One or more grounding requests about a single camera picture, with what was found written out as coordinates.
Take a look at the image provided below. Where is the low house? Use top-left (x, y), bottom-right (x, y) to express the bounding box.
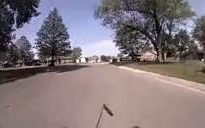
top-left (56, 55), bottom-right (75, 65)

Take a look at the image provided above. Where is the tall dark conifer tree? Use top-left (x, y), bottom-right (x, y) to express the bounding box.
top-left (34, 7), bottom-right (73, 67)

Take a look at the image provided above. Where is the large leafy tree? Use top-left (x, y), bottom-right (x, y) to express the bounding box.
top-left (0, 0), bottom-right (42, 70)

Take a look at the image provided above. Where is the pale concrete kerb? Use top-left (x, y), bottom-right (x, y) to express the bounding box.
top-left (117, 64), bottom-right (205, 96)

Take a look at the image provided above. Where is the grey asphalt road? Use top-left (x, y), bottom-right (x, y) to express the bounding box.
top-left (0, 62), bottom-right (205, 128)

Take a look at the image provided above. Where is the robot's own part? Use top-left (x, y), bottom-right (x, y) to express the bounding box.
top-left (95, 103), bottom-right (115, 128)

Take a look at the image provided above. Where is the small leafy tree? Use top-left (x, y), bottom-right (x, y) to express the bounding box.
top-left (71, 46), bottom-right (84, 64)

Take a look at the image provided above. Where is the large spreading tree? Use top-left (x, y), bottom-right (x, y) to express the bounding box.
top-left (93, 0), bottom-right (196, 64)

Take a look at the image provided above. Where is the pale house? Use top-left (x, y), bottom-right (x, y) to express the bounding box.
top-left (136, 50), bottom-right (158, 63)

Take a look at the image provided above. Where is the group of trees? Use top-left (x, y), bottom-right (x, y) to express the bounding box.
top-left (6, 35), bottom-right (36, 66)

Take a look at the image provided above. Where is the grass verge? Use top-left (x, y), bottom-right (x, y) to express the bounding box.
top-left (122, 59), bottom-right (205, 87)

